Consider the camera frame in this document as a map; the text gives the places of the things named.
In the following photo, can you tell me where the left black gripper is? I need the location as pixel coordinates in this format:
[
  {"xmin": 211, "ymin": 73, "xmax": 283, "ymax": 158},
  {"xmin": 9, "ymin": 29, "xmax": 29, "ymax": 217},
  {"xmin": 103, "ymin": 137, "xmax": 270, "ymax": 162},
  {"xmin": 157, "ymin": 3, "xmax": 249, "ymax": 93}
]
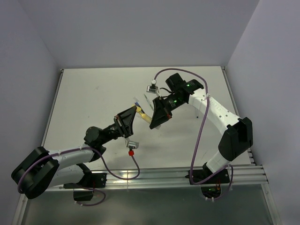
[{"xmin": 99, "ymin": 106, "xmax": 137, "ymax": 145}]

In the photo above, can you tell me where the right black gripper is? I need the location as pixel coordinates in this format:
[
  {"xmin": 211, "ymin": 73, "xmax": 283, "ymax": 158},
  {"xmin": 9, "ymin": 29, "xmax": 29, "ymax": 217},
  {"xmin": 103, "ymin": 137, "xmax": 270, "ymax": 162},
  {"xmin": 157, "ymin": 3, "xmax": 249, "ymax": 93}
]
[{"xmin": 150, "ymin": 94, "xmax": 186, "ymax": 129}]

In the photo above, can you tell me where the yellow highlighter pen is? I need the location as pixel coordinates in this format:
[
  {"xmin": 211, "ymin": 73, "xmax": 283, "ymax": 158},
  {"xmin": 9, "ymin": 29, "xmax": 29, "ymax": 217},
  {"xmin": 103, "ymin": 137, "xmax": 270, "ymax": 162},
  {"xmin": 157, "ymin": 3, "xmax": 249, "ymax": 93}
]
[{"xmin": 140, "ymin": 113, "xmax": 152, "ymax": 124}]

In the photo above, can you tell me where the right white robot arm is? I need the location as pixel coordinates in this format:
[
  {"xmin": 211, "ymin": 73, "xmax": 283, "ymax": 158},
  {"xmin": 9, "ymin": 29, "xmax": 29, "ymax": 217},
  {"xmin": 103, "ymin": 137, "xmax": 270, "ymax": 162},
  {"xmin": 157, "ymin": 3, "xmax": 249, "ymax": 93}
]
[{"xmin": 150, "ymin": 73, "xmax": 253, "ymax": 183}]

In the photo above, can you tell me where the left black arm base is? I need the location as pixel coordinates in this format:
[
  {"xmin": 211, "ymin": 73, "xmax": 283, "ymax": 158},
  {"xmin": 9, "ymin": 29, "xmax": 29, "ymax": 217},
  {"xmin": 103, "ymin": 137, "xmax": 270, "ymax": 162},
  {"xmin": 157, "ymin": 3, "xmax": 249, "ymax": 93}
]
[{"xmin": 63, "ymin": 173, "xmax": 107, "ymax": 206}]

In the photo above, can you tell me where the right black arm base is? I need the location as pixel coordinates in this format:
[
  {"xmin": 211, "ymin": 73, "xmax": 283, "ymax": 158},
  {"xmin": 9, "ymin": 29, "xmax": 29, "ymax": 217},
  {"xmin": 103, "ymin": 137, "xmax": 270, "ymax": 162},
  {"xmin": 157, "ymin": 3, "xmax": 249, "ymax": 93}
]
[{"xmin": 185, "ymin": 167, "xmax": 233, "ymax": 202}]

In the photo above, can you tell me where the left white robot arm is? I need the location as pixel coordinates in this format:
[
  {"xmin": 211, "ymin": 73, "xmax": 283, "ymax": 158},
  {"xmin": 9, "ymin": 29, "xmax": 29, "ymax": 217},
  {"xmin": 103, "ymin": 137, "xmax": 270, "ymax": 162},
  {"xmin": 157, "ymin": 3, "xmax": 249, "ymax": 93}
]
[{"xmin": 11, "ymin": 105, "xmax": 138, "ymax": 199}]

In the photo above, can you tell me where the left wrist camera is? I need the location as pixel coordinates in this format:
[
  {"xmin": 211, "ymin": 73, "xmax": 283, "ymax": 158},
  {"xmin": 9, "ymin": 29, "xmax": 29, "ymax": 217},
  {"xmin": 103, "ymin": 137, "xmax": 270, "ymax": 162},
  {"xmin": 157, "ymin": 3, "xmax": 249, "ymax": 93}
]
[{"xmin": 125, "ymin": 138, "xmax": 139, "ymax": 157}]

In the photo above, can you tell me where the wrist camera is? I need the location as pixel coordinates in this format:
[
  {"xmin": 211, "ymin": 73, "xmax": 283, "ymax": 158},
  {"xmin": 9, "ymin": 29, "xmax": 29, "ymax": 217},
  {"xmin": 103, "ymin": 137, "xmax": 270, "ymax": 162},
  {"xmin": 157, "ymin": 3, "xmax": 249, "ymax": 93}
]
[
  {"xmin": 146, "ymin": 79, "xmax": 158, "ymax": 94},
  {"xmin": 125, "ymin": 138, "xmax": 139, "ymax": 157}
]

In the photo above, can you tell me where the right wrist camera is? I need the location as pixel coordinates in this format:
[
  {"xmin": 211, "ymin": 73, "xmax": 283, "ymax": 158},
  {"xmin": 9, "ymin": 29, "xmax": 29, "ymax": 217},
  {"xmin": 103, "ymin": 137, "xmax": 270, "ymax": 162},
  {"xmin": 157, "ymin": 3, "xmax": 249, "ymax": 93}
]
[{"xmin": 146, "ymin": 79, "xmax": 158, "ymax": 94}]

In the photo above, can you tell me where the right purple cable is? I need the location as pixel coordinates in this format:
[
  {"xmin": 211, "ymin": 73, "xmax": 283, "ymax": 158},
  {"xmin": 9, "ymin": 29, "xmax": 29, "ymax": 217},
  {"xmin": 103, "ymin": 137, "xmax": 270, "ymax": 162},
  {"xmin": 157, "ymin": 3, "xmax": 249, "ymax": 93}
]
[{"xmin": 153, "ymin": 68, "xmax": 234, "ymax": 200}]

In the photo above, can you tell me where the aluminium rail frame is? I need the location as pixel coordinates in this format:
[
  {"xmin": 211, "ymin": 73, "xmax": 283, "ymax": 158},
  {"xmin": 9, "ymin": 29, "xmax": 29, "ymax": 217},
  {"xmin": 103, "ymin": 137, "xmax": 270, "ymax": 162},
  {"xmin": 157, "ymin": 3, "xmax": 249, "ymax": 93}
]
[{"xmin": 11, "ymin": 67, "xmax": 282, "ymax": 225}]

